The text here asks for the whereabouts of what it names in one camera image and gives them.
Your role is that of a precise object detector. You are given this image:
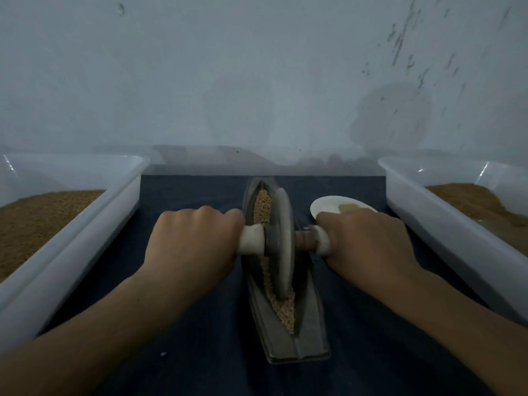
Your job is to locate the dark blue tablecloth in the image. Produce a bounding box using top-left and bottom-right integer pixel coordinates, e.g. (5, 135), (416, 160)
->
(41, 175), (496, 396)

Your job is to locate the small ground grain portion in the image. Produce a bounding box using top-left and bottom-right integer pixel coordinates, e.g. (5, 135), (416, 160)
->
(253, 190), (297, 337)

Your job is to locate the person's left forearm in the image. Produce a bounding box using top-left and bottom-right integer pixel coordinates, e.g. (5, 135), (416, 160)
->
(0, 272), (195, 396)

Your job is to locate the white round plate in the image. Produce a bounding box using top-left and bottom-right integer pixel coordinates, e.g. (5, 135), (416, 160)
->
(309, 195), (378, 221)

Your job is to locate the person's right hand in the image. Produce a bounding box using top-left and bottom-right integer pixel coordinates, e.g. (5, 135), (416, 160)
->
(315, 209), (430, 300)

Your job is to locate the boat-shaped metal grinding trough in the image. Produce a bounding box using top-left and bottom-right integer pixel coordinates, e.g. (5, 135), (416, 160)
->
(241, 177), (332, 365)

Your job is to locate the person's right forearm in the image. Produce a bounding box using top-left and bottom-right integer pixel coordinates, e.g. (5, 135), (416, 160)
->
(388, 272), (528, 396)

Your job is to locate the metal grinding wheel with handles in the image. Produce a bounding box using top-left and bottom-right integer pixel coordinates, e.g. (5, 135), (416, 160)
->
(239, 187), (332, 302)

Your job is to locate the white plastic tray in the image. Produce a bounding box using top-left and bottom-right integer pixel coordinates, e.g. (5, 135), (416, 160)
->
(378, 156), (528, 322)
(0, 153), (150, 355)

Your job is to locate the person's left hand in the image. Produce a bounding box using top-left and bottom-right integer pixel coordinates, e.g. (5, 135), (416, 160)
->
(142, 206), (247, 300)

